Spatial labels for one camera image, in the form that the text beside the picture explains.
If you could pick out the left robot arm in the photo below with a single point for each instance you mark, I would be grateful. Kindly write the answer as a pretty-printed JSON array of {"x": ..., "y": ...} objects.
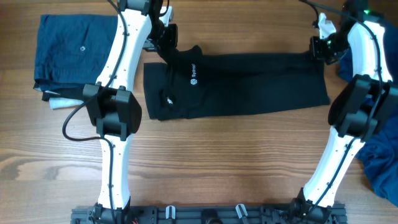
[{"x": 112, "y": 107}]

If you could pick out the folded blue shorts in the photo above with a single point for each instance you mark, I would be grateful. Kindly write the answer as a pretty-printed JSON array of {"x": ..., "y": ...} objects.
[{"x": 72, "y": 49}]

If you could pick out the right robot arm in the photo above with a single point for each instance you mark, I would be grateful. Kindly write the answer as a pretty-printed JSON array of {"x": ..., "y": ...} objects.
[{"x": 360, "y": 111}]

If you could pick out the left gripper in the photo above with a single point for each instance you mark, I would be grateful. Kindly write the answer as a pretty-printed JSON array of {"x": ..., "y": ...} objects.
[{"x": 170, "y": 43}]

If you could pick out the blue polo shirt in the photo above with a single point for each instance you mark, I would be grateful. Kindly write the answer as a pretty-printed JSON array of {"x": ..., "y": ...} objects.
[{"x": 379, "y": 154}]

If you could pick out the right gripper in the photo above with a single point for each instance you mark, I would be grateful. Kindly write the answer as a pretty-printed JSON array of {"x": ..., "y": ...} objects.
[{"x": 316, "y": 53}]

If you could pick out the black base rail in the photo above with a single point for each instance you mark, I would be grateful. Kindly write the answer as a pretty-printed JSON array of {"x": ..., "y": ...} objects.
[{"x": 265, "y": 214}]

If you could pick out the black polo shirt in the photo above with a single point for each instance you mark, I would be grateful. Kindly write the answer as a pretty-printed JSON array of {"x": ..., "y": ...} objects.
[{"x": 189, "y": 84}]

